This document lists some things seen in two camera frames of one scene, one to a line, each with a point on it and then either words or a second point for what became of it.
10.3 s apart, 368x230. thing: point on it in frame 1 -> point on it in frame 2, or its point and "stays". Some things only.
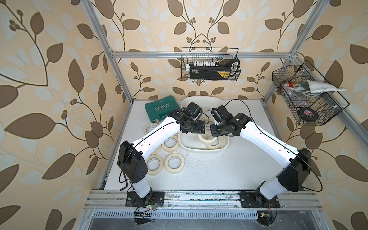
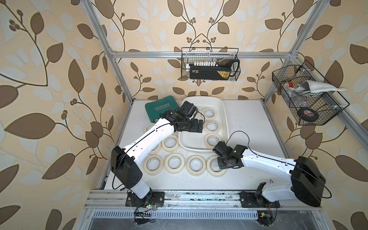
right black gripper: (213, 132) -> (221, 166)
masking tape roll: (215, 143) -> (196, 173)
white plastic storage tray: (189, 142) stays
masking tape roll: (174, 163) stays
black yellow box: (225, 69) stays
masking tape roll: (150, 127) stays
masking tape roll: (157, 151) stays
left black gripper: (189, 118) stays
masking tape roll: (206, 143) -> (214, 173)
